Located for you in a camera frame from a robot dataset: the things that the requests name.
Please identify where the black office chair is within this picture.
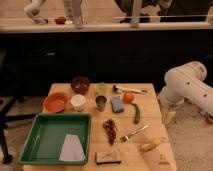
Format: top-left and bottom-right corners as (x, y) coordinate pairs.
(0, 49), (35, 164)

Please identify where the metal cup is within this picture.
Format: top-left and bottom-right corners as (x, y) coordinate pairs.
(95, 96), (107, 111)

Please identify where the green plastic tray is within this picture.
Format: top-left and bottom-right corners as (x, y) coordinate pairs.
(19, 114), (91, 166)

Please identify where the small red bowl background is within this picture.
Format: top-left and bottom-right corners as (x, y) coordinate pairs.
(54, 17), (66, 25)

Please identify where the white folded cloth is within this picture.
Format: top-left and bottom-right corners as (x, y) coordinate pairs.
(59, 134), (85, 162)

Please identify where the dark maroon bowl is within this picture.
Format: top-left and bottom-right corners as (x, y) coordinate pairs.
(71, 76), (90, 95)

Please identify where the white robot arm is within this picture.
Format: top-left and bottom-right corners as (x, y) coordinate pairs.
(158, 61), (213, 124)

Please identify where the orange tomato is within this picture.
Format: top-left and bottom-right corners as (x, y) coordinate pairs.
(123, 92), (134, 103)

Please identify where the silver fork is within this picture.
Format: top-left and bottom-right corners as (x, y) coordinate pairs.
(120, 125), (148, 142)

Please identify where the green translucent cup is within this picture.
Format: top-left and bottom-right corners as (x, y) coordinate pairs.
(97, 82), (107, 96)

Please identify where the white handled brush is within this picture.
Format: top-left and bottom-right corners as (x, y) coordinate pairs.
(112, 85), (147, 94)

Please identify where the blue sponge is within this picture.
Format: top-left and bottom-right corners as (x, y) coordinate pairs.
(110, 96), (124, 113)

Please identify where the yellow banana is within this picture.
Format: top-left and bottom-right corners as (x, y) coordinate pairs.
(140, 137), (164, 153)

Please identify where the white paper cup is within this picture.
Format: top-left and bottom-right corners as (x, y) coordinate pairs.
(70, 94), (86, 112)

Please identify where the orange bowl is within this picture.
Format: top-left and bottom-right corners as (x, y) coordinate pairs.
(43, 92), (69, 113)

